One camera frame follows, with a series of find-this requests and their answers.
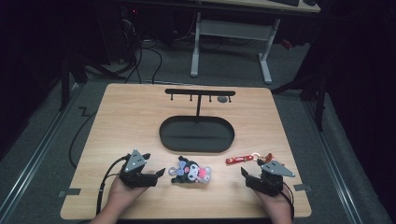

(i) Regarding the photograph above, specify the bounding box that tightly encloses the bundle of black cables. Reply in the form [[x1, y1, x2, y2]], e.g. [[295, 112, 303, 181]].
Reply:
[[120, 12, 163, 85]]

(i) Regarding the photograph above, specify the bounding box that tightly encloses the black floor cable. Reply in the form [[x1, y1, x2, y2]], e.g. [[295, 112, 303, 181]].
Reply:
[[68, 106, 98, 170]]

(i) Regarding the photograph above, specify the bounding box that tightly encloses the metal floor rail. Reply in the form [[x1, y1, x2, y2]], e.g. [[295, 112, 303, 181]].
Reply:
[[0, 83, 82, 220], [302, 102, 363, 224]]

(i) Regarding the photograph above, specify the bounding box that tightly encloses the left hand-held gripper black cable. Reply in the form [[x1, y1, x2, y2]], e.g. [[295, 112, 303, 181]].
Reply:
[[95, 154, 131, 217]]

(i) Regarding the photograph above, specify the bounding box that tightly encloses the right hand-held gripper black cable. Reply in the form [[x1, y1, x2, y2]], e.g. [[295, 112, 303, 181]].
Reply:
[[280, 182, 296, 220]]

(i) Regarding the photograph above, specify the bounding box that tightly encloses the red strap keychain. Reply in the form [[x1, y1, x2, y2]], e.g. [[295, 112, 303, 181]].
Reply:
[[225, 151, 276, 166]]

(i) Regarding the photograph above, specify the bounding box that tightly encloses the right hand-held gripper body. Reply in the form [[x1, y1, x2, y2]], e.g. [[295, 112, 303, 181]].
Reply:
[[245, 161, 296, 197]]

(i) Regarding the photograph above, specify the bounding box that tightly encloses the person's right hand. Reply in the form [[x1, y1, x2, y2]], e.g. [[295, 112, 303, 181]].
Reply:
[[253, 186, 292, 216]]

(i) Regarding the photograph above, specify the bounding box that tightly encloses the white-legged wooden desk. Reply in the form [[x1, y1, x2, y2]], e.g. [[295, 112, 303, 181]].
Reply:
[[189, 0, 322, 85]]

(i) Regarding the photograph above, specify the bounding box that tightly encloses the black and white plush keychain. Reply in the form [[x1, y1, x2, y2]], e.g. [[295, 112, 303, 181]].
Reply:
[[168, 155, 213, 185]]

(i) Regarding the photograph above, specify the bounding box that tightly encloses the dark metal stand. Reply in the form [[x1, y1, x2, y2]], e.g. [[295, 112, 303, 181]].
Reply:
[[270, 69, 329, 133], [58, 50, 90, 112]]

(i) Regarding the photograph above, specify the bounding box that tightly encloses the grey tape piece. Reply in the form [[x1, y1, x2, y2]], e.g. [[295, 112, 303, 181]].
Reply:
[[57, 188, 82, 199], [292, 183, 313, 192]]

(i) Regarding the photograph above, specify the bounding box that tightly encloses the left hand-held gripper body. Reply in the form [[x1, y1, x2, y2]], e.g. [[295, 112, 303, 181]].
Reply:
[[119, 149, 157, 189]]

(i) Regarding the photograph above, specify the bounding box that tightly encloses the hand-held gripper black cable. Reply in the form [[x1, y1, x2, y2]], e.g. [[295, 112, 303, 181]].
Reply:
[[280, 182, 296, 220], [95, 154, 131, 217]]

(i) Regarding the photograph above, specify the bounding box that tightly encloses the black oval tray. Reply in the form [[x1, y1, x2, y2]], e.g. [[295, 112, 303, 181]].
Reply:
[[158, 88, 237, 154]]

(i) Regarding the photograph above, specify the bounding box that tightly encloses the black keyboard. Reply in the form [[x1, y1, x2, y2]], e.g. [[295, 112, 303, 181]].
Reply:
[[268, 0, 301, 7]]

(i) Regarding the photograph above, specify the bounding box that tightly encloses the person's left hand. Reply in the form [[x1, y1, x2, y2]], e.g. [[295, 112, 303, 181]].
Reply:
[[106, 177, 150, 208]]

